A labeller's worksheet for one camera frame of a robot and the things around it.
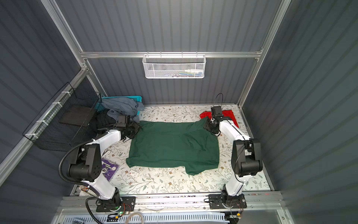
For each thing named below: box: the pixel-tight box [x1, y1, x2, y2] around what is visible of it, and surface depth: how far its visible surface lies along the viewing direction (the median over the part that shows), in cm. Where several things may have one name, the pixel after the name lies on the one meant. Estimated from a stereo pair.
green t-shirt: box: [125, 116, 220, 176], surface depth 96 cm
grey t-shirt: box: [101, 97, 145, 124], surface depth 110 cm
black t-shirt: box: [93, 108, 118, 134], surface depth 96 cm
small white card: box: [128, 169, 139, 178], surface depth 84 cm
